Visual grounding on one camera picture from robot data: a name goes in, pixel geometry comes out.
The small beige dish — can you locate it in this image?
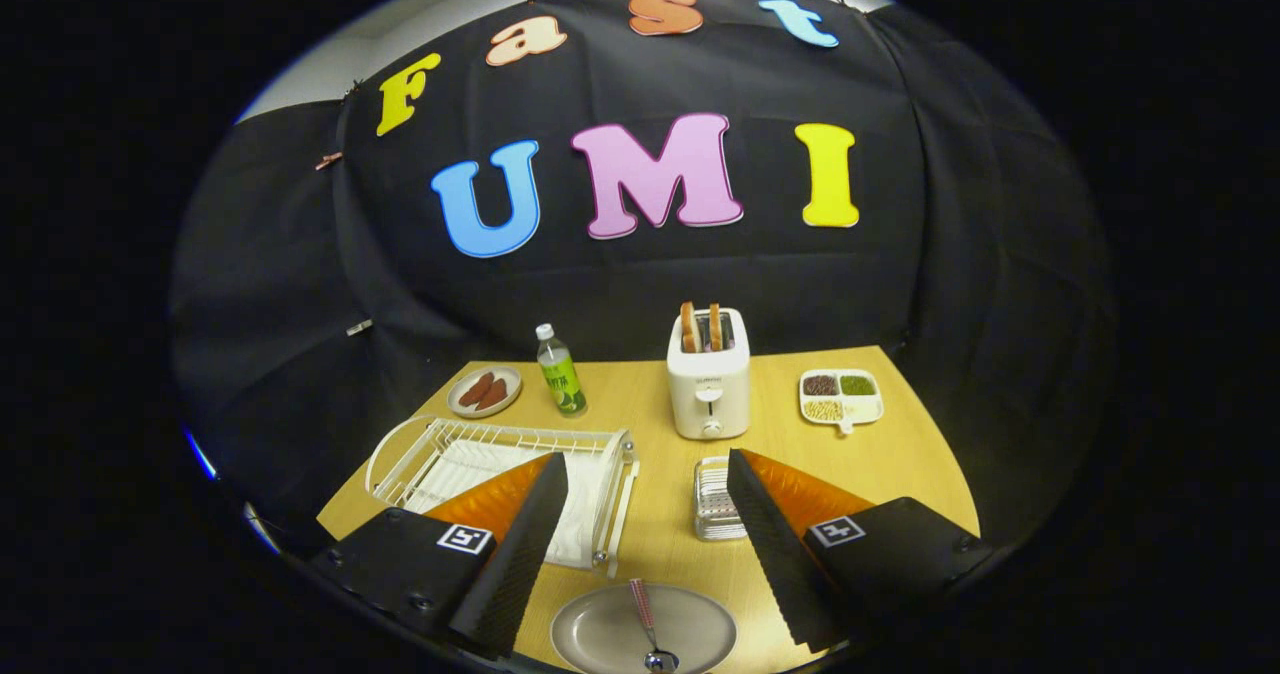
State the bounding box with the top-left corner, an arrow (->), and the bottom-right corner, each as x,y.
447,365 -> 523,420

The green label drink bottle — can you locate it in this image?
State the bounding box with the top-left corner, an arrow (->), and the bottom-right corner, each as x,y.
535,323 -> 588,418

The white toaster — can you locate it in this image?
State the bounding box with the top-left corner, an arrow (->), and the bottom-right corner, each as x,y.
666,308 -> 752,441

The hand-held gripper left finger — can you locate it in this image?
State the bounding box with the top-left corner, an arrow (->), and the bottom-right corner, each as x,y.
310,452 -> 569,660

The black backdrop cloth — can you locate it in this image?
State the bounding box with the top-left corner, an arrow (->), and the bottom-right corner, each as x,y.
170,0 -> 1116,555

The white divided dish of beans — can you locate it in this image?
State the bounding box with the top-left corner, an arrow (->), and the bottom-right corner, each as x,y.
798,368 -> 885,436

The metal wire basket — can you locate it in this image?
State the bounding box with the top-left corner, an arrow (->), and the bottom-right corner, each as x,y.
693,456 -> 749,542

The spoon with red checkered handle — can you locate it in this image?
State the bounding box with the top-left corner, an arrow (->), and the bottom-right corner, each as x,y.
628,579 -> 681,673

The white wire dish rack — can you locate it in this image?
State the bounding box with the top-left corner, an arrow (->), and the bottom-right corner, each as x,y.
365,416 -> 641,580

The beige round plate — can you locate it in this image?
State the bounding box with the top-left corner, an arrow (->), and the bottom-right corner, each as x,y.
550,582 -> 738,674

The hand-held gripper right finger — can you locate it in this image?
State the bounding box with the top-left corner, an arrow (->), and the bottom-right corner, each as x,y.
727,447 -> 996,653

